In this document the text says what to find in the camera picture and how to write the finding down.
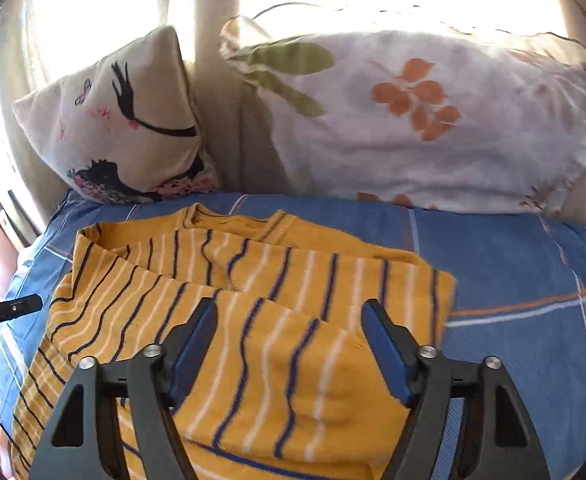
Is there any yellow striped knit sweater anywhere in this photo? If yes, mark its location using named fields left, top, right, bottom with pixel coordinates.
left=12, top=204, right=456, bottom=479

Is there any blue plaid bed sheet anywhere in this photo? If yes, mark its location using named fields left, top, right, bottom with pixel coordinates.
left=0, top=193, right=586, bottom=479

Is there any cream bird print pillow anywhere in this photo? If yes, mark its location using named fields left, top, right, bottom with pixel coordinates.
left=13, top=26, right=219, bottom=204

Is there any beige curtain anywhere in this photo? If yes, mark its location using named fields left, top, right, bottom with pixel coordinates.
left=0, top=0, right=290, bottom=221

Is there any white leaf print pillow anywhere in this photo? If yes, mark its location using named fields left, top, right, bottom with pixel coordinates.
left=219, top=15, right=586, bottom=214

